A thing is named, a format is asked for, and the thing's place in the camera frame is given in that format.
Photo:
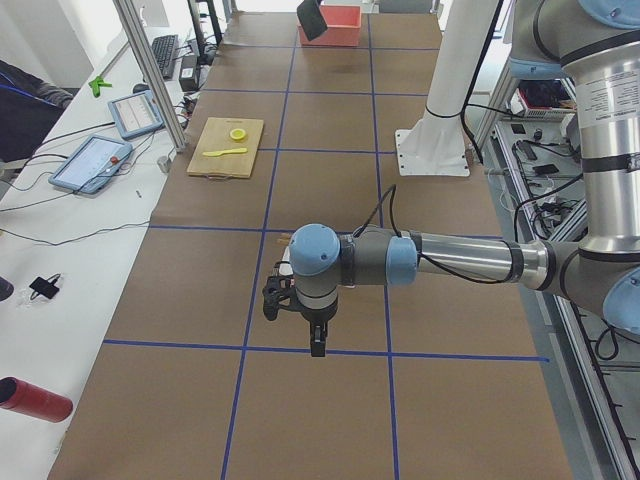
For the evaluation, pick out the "white rectangular tray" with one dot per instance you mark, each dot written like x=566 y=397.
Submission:
x=285 y=266

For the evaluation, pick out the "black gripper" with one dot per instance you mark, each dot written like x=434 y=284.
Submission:
x=317 y=315

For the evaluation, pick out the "red plastic bin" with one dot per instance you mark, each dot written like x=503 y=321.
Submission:
x=344 y=24

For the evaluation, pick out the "red cylinder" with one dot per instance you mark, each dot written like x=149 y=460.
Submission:
x=25 y=398

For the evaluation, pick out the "green plastic clip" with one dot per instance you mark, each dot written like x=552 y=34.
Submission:
x=97 y=85

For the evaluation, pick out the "teach pendant tablet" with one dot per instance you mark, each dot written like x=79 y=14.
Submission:
x=136 y=115
x=91 y=166

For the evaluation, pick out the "far teach pendant tablet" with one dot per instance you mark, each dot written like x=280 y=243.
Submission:
x=136 y=115

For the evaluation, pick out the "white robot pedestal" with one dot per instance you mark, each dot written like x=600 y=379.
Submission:
x=435 y=145

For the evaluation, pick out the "near teach pendant tablet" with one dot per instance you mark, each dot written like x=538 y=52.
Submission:
x=91 y=166

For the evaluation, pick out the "aluminium frame post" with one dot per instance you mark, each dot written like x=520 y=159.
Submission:
x=145 y=58

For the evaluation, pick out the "yellow plastic knife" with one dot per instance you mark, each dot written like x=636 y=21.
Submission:
x=218 y=153

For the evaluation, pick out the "bamboo cutting board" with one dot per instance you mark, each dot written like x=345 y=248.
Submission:
x=215 y=136

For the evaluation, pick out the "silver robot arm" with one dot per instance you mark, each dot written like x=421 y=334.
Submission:
x=587 y=254

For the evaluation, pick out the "yellow lemon slices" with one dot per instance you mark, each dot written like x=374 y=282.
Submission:
x=238 y=134

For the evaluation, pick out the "black keyboard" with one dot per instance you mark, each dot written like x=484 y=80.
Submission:
x=163 y=49

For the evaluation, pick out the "black power adapter box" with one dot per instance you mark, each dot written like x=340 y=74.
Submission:
x=189 y=73

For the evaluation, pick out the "small black device on table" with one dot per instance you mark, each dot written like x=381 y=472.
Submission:
x=45 y=287

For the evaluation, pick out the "seated person in dark clothes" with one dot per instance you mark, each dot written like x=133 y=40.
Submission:
x=30 y=107

